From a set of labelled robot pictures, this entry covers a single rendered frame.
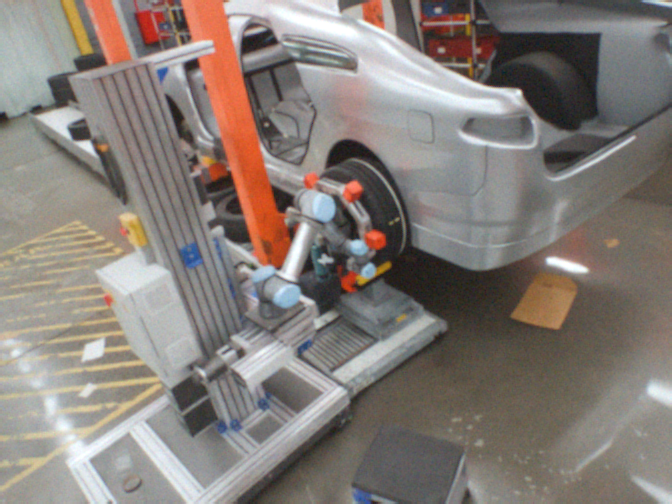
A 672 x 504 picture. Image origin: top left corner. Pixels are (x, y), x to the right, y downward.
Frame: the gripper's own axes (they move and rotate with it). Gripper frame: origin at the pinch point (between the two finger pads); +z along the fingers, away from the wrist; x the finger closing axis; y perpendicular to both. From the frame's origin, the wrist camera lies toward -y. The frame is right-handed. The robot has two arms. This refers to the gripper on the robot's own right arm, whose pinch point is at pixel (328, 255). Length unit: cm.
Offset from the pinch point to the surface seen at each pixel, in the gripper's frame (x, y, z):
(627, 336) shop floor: -123, -83, -108
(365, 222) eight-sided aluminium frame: -22.6, 12.4, -8.4
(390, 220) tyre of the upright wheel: -35.6, 9.2, -14.2
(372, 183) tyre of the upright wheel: -37.0, 28.4, -2.0
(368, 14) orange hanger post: -276, 74, 250
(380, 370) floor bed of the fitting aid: -6, -77, -20
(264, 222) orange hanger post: 1, 3, 63
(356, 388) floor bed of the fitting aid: 13, -77, -20
